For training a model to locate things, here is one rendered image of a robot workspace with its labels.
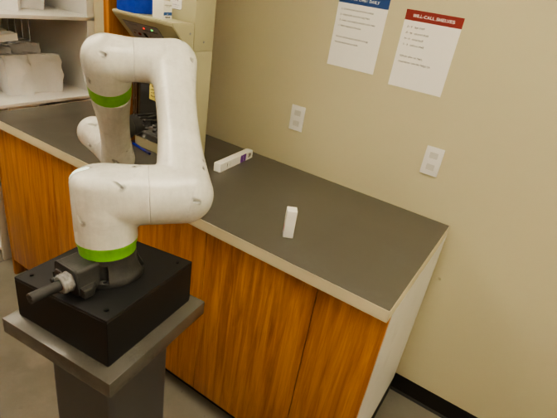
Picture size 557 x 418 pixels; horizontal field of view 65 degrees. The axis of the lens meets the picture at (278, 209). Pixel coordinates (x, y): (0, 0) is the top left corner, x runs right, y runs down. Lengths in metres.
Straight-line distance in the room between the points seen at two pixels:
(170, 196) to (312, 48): 1.23
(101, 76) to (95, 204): 0.40
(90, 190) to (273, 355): 0.96
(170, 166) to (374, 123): 1.12
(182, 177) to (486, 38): 1.21
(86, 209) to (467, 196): 1.40
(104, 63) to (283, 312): 0.91
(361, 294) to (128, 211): 0.70
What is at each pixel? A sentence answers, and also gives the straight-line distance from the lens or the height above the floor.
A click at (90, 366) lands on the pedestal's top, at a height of 0.94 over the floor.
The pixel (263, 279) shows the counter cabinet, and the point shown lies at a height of 0.81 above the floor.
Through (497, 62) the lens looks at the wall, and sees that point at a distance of 1.77.
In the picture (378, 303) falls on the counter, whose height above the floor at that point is 0.94.
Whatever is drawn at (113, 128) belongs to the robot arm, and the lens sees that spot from 1.39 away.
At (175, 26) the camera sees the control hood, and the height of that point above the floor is 1.50.
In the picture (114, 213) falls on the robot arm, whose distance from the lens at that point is 0.95.
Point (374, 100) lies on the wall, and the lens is 1.89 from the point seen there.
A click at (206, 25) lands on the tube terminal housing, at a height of 1.51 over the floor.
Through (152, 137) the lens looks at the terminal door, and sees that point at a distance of 2.03.
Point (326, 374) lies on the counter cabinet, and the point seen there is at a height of 0.58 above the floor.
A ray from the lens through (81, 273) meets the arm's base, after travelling 0.99.
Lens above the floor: 1.68
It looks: 27 degrees down
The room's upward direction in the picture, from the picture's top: 10 degrees clockwise
